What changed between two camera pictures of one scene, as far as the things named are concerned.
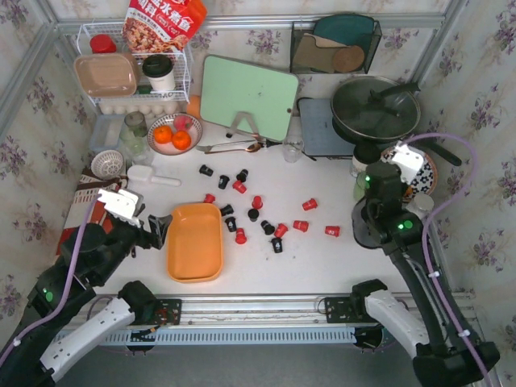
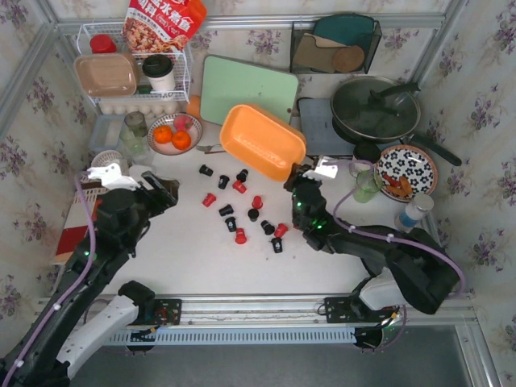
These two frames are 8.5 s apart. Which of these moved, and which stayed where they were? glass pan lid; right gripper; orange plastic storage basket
Moved: orange plastic storage basket; right gripper
Stayed: glass pan lid
